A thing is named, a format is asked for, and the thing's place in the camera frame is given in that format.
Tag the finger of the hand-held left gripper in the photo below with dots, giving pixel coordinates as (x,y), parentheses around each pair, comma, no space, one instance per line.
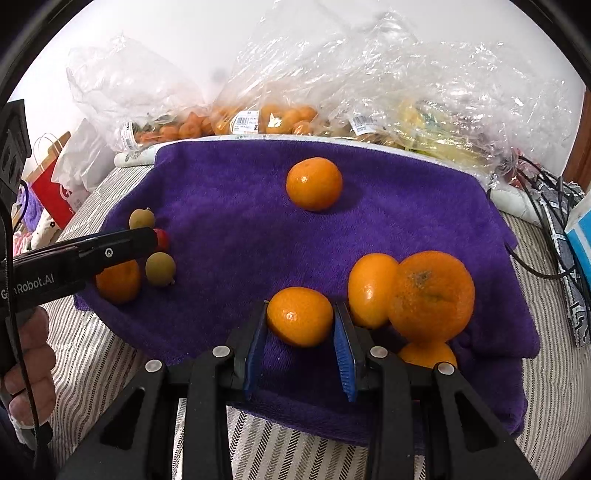
(120,249)

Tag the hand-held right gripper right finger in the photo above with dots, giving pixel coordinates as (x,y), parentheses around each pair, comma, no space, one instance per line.
(344,355)

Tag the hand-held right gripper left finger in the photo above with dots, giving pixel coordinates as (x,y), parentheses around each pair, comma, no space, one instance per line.
(253,350)

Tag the small orange tangerine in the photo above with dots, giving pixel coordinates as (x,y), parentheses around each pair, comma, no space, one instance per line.
(314,183)
(300,316)
(427,354)
(371,290)
(117,282)

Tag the small green fruit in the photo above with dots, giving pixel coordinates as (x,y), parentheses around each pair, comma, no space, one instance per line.
(160,270)
(141,218)

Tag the small red fruit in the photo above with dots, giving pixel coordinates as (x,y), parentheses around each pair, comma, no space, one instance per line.
(162,239)

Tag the large rough-skinned orange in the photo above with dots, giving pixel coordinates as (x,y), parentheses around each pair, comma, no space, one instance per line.
(431,295)

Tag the person's left hand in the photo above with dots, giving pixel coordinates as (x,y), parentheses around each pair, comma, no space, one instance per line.
(41,360)

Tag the white floral pillow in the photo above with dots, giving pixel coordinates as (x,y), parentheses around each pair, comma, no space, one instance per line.
(46,228)

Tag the red paper bag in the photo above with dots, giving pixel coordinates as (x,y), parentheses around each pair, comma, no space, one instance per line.
(48,198)

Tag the white plastic bag red print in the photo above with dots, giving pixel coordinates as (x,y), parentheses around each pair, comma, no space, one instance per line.
(83,152)

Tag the purple towel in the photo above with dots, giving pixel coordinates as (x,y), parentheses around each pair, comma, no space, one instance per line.
(221,207)

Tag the clear bag of leafy tangerines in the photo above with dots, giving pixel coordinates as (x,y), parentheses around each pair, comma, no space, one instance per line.
(138,92)

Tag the clear bag of yellow fruit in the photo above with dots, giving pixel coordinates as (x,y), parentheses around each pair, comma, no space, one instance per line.
(438,134)

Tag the clear bag of red tomatoes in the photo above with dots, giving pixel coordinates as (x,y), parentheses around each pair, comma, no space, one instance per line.
(510,177)

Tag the grey patterned cloth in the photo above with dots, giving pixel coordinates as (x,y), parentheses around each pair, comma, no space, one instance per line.
(561,240)

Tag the blue tissue box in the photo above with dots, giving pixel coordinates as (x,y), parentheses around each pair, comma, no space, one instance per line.
(581,249)

